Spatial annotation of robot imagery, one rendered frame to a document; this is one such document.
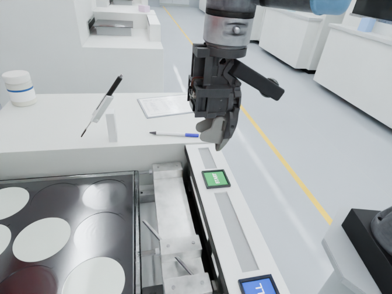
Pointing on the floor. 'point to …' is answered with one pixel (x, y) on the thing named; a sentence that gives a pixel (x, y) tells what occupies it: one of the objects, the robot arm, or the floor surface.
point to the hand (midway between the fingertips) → (221, 144)
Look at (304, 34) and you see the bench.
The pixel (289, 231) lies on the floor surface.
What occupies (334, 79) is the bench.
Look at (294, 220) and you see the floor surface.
